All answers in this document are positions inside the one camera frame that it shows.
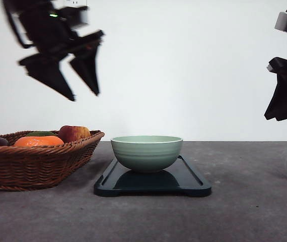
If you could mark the dark rectangular tray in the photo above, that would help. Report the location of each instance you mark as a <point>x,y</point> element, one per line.
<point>181,178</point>

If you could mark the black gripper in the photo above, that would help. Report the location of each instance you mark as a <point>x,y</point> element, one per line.
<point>278,106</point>
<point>52,37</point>

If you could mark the white wall socket left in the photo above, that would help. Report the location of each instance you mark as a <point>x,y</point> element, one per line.
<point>77,2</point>

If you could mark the brown wicker basket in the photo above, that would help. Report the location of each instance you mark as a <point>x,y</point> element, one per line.
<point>42,167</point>

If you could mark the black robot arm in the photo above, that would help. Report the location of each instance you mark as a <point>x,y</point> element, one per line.
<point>16,7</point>

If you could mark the orange tangerine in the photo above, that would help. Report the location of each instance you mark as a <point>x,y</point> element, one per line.
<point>31,141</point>

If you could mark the red yellow apple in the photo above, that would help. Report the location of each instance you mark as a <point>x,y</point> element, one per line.
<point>69,133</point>

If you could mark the green ceramic bowl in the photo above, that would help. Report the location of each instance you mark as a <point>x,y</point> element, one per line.
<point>146,152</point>

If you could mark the dark green fruit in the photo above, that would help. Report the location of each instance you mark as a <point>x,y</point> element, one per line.
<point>41,133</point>

